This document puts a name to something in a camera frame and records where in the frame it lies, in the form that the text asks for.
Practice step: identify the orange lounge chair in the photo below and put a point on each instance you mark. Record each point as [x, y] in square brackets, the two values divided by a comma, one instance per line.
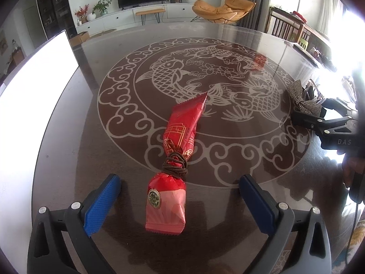
[230, 12]

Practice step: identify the cardboard box on floor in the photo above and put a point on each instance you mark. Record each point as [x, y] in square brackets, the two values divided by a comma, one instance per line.
[79, 39]

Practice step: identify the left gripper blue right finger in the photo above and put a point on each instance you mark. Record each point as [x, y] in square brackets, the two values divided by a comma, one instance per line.
[311, 249]

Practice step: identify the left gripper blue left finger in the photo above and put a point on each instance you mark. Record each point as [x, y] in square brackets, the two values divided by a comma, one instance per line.
[48, 252]

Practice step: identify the dark display shelf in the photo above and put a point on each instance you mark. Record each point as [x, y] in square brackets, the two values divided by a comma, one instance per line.
[56, 16]

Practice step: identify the red flower vase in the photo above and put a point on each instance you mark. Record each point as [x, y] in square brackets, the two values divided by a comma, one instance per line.
[81, 13]

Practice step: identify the small wooden bench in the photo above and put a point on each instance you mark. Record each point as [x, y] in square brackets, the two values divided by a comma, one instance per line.
[156, 12]

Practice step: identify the red snack packet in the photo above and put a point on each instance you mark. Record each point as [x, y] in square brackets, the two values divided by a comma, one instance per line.
[166, 194]

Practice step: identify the white tv cabinet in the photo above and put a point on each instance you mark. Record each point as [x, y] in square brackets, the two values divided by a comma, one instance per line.
[124, 19]

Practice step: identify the white storage box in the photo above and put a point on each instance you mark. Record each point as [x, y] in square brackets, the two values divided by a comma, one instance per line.
[27, 104]

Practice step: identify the green potted plant left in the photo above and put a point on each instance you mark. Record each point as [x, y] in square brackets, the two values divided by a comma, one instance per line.
[101, 7]

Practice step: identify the wooden dining chair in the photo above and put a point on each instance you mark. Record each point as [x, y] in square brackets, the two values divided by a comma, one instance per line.
[288, 27]

